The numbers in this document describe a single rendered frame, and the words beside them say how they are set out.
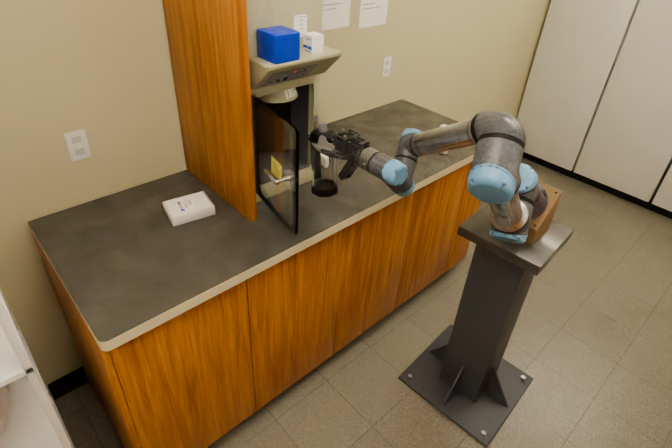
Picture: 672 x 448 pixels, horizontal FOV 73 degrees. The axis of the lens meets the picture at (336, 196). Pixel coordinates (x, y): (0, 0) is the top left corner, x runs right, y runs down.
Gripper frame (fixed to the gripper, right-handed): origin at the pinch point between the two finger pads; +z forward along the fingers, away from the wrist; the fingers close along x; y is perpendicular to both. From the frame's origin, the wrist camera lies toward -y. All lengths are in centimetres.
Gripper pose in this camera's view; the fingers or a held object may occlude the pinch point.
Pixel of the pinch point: (324, 141)
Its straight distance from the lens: 163.0
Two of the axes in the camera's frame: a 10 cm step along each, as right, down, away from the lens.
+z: -6.8, -4.2, 6.0
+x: -7.4, 3.4, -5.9
